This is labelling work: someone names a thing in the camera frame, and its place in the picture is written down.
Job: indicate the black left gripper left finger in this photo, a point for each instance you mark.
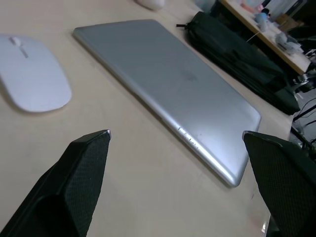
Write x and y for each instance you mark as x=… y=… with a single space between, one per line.
x=74 y=187

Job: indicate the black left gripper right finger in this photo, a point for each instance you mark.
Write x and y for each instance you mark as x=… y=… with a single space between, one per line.
x=286 y=187

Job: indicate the white computer mouse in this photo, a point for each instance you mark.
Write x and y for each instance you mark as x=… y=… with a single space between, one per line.
x=29 y=76

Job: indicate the black laptop bag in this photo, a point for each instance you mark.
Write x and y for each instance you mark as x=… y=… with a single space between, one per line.
x=242 y=61

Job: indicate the silver laptop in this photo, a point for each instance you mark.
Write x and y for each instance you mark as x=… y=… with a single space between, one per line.
x=168 y=86

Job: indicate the wooden background table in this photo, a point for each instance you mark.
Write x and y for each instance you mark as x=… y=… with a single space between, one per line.
x=279 y=47

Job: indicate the grey plush item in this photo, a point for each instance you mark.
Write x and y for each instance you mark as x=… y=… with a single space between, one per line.
x=287 y=43

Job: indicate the cardboard box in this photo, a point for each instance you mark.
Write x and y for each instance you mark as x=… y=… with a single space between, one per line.
x=291 y=22

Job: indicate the light blue toy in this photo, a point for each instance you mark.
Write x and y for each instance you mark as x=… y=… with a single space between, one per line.
x=261 y=18

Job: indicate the white rounded object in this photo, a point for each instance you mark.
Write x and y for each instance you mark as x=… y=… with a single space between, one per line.
x=150 y=3

